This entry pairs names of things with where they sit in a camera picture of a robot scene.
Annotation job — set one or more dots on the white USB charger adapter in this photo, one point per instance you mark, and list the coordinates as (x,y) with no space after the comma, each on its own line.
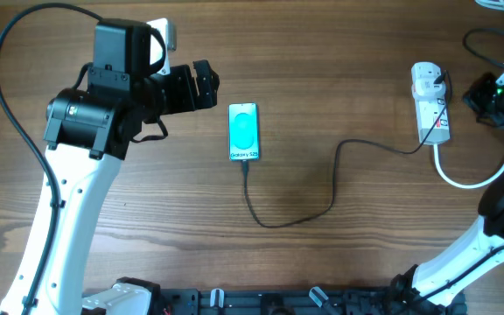
(426,89)

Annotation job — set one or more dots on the white power strip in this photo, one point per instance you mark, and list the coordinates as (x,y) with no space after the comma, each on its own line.
(432,121)

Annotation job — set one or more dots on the turquoise screen smartphone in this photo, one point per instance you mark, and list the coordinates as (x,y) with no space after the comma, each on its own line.
(243,132)

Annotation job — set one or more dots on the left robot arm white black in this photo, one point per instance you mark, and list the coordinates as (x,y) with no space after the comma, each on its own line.
(89,128)

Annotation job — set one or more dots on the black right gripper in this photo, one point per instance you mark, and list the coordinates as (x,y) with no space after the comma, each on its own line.
(474,97)

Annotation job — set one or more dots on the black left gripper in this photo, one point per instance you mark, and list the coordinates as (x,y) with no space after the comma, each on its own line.
(185,101)

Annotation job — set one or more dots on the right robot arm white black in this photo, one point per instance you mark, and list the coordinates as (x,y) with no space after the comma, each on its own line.
(431,287)

